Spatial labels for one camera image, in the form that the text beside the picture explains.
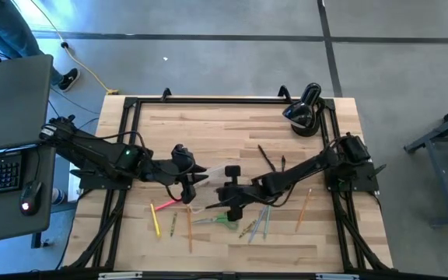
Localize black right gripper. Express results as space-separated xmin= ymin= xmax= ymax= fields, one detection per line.
xmin=205 ymin=165 xmax=264 ymax=222

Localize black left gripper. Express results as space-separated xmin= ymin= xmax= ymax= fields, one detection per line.
xmin=152 ymin=158 xmax=210 ymax=205

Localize clear plastic supply box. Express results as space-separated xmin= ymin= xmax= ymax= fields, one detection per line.
xmin=188 ymin=163 xmax=235 ymax=215

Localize pink highlighter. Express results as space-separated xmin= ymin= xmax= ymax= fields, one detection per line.
xmin=154 ymin=198 xmax=182 ymax=212

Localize green-handled scissors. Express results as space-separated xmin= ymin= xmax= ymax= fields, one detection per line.
xmin=191 ymin=212 xmax=240 ymax=231

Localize yellow-green crayon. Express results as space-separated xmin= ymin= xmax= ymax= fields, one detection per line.
xmin=238 ymin=219 xmax=257 ymax=240

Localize teal pencil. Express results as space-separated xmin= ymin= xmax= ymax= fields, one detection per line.
xmin=263 ymin=205 xmax=272 ymax=240

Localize orange pencil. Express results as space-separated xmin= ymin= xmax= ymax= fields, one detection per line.
xmin=186 ymin=205 xmax=194 ymax=254
xmin=295 ymin=188 xmax=313 ymax=233

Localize yellow highlighter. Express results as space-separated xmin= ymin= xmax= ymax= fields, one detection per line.
xmin=149 ymin=202 xmax=163 ymax=240

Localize black desk lamp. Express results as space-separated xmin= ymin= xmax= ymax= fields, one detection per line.
xmin=282 ymin=82 xmax=326 ymax=138

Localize white panel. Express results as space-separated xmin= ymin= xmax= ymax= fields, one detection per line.
xmin=68 ymin=162 xmax=83 ymax=203

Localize person's shoe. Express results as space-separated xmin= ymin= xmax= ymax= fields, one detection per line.
xmin=58 ymin=68 xmax=81 ymax=93

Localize black computer mouse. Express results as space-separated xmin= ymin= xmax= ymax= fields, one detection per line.
xmin=19 ymin=181 xmax=43 ymax=218

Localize grey side desk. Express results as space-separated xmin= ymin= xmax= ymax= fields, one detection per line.
xmin=0 ymin=142 xmax=57 ymax=250

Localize grey laptop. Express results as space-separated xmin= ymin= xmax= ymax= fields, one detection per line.
xmin=0 ymin=54 xmax=54 ymax=153

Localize blue-grey metal cart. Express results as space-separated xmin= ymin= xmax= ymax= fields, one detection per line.
xmin=402 ymin=96 xmax=448 ymax=230

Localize person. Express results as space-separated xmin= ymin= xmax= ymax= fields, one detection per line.
xmin=0 ymin=0 xmax=65 ymax=86

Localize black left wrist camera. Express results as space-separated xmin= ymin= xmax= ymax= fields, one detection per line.
xmin=170 ymin=143 xmax=197 ymax=168

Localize black aluminium table frame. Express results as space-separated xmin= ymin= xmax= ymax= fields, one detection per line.
xmin=62 ymin=96 xmax=394 ymax=273

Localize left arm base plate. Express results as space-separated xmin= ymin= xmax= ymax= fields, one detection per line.
xmin=70 ymin=161 xmax=135 ymax=191

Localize silver bracket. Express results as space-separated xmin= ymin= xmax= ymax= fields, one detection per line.
xmin=315 ymin=273 xmax=359 ymax=280
xmin=98 ymin=271 xmax=143 ymax=280

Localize yellow extension cable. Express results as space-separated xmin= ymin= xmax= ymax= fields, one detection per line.
xmin=29 ymin=0 xmax=120 ymax=96

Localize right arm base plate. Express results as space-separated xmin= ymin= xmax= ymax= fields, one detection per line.
xmin=324 ymin=161 xmax=387 ymax=194

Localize thin black floor cable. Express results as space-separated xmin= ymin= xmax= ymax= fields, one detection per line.
xmin=47 ymin=86 xmax=101 ymax=137

